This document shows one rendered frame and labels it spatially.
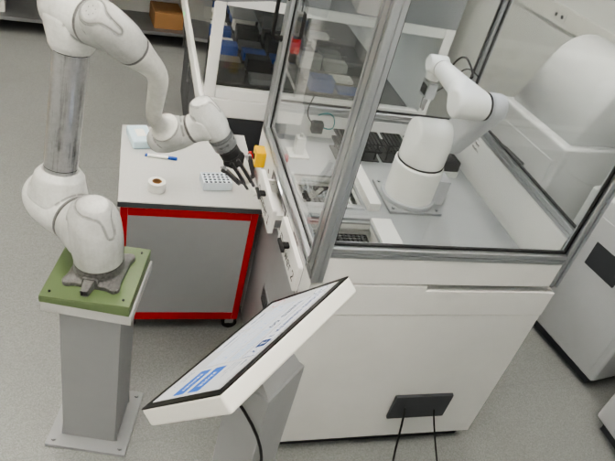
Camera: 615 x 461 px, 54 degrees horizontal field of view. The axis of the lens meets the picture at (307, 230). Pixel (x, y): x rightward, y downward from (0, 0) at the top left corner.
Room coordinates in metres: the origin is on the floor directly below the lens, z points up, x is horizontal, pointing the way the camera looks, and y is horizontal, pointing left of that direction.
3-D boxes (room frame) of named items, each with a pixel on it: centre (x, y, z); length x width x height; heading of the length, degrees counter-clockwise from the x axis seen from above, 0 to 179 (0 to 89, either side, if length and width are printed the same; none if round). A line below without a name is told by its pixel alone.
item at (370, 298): (2.10, -0.31, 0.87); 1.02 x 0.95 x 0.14; 21
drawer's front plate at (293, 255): (1.67, 0.04, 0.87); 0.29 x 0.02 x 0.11; 21
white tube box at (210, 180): (2.13, 0.43, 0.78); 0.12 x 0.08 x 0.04; 117
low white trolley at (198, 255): (2.24, 0.59, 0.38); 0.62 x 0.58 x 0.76; 21
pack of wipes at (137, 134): (2.32, 0.84, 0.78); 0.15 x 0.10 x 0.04; 34
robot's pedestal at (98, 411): (1.41, 0.62, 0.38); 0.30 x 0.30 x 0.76; 7
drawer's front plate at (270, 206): (1.95, 0.19, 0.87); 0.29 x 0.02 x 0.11; 21
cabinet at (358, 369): (2.10, -0.31, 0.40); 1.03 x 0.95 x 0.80; 21
